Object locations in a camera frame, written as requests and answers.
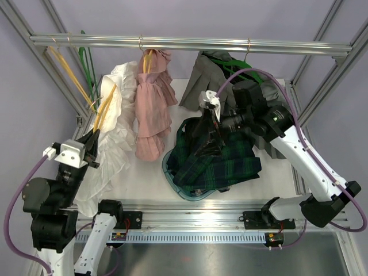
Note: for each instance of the green navy plaid skirt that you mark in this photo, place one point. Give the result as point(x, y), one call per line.
point(237, 162)

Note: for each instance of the green plastic hanger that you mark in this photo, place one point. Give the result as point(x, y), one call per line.
point(230, 65)

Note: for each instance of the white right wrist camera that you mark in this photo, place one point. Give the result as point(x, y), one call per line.
point(209, 100)

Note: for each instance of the yellow hanger of pink skirt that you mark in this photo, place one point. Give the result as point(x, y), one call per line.
point(146, 57)

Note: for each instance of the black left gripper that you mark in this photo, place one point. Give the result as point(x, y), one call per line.
point(90, 140)

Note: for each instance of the grey pleated skirt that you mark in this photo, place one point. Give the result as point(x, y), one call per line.
point(206, 75)

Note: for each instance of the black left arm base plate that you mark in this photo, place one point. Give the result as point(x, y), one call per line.
point(131, 219)

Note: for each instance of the teal plastic basin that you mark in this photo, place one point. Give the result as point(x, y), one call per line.
point(169, 177)

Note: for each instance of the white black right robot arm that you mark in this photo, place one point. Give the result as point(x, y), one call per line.
point(329, 192)

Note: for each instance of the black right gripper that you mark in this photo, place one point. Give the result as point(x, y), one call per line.
point(209, 123)

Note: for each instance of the navy white plaid skirt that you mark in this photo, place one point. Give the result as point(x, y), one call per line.
point(206, 192)

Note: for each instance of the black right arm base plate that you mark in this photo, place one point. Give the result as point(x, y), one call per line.
point(257, 220)

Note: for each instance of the yellow hanger of white skirt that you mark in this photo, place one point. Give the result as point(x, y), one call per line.
point(101, 115)

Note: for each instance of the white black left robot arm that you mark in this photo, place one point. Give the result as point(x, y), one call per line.
point(53, 224)

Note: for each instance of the pink pleated skirt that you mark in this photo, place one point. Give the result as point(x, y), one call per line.
point(153, 98)

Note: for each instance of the aluminium frame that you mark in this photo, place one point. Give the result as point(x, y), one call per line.
point(345, 56)

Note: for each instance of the green hanger of plaid skirt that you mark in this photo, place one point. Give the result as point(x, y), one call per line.
point(86, 60)

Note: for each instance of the yellow plastic hanger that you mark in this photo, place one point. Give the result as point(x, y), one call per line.
point(62, 61)

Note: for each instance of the white slotted cable duct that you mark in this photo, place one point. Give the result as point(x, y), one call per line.
point(187, 237)

